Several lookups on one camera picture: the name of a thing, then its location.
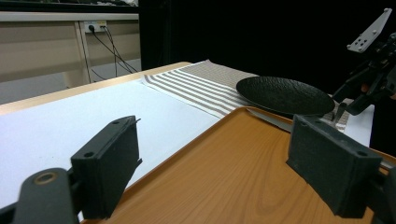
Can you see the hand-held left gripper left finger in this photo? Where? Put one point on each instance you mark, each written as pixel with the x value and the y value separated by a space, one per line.
pixel 106 168

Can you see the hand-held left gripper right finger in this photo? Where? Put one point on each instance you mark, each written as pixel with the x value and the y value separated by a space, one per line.
pixel 333 161

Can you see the black textured plate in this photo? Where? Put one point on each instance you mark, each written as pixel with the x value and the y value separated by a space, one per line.
pixel 280 93

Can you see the brown wooden tray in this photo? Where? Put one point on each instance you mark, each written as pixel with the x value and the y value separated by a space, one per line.
pixel 233 174

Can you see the white board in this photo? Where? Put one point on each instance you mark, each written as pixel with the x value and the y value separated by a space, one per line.
pixel 62 124

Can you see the black curtain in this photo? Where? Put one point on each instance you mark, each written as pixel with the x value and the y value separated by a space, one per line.
pixel 249 31

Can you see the striped beige placemat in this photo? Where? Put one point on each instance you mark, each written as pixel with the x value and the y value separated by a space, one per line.
pixel 199 84

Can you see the beige wooden desk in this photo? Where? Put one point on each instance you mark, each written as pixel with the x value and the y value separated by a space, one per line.
pixel 37 49

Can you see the white wall socket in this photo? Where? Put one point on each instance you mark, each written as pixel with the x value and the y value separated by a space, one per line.
pixel 95 26

